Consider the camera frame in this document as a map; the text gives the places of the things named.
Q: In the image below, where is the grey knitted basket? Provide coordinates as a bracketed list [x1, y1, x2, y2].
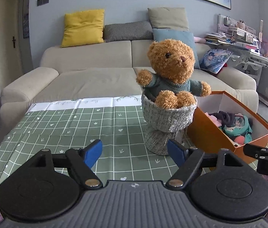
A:
[141, 94, 196, 156]

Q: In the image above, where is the red soft ball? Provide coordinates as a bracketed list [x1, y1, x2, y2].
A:
[234, 135, 245, 145]

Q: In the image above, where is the teal soft toy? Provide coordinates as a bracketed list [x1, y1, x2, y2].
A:
[224, 114, 253, 145]

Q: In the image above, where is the pink and navy clothes pile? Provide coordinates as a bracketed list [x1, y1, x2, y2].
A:
[208, 111, 235, 132]

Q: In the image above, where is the brown teddy bear green sweater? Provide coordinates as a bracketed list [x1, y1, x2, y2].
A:
[136, 39, 211, 110]

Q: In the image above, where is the orange cardboard box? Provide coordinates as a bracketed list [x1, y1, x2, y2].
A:
[187, 91, 268, 164]

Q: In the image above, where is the cluttered white desk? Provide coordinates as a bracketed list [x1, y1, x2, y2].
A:
[205, 14, 268, 106]

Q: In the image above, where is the beige sofa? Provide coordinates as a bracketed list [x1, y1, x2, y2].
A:
[0, 40, 259, 128]

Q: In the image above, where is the anime print cushion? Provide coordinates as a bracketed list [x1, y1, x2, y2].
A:
[200, 49, 233, 75]

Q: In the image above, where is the light blue cushion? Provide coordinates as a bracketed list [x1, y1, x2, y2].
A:
[153, 28, 200, 69]

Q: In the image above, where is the yellow cushion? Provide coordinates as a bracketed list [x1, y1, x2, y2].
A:
[61, 9, 104, 47]

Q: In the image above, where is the grey headrest cushion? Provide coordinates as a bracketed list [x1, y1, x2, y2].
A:
[104, 21, 153, 42]

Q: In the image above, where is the beige cushion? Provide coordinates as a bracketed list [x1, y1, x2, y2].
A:
[148, 7, 189, 31]

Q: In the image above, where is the cream door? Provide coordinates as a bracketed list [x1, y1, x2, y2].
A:
[0, 0, 23, 91]

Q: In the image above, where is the black wall switch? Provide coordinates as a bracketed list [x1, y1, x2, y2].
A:
[37, 0, 49, 6]

